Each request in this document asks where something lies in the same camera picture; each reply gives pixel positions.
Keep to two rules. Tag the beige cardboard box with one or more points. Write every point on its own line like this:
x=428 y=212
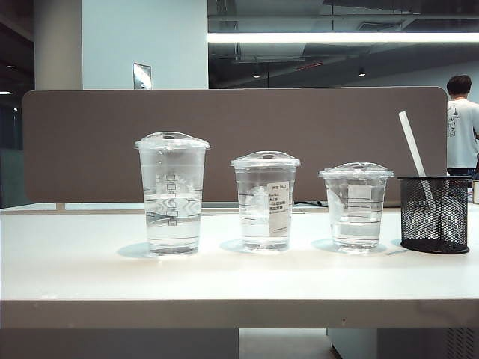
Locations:
x=476 y=192

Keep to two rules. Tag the silver wall sign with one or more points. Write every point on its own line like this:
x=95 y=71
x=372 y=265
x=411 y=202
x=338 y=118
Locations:
x=142 y=76

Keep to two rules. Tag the large clear plastic cup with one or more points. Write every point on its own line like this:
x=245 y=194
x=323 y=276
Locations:
x=172 y=232

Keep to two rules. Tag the small clear plastic cup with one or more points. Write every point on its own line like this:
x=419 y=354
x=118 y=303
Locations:
x=355 y=232

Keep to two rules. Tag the person in printed white t-shirt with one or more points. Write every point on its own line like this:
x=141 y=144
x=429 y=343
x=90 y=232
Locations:
x=462 y=131

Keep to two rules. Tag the red led ceiling sign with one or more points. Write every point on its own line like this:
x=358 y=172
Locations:
x=309 y=67

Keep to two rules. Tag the long ceiling light strip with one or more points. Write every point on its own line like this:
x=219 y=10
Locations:
x=337 y=37

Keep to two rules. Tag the black mesh pen holder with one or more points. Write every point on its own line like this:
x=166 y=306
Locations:
x=449 y=224

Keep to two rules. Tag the white straw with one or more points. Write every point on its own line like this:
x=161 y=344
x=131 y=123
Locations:
x=411 y=142

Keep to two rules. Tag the brown desk partition panel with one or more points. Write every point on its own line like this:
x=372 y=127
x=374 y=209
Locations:
x=93 y=149

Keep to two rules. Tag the medium clear cup with label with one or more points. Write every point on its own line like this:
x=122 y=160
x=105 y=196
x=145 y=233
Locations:
x=258 y=232

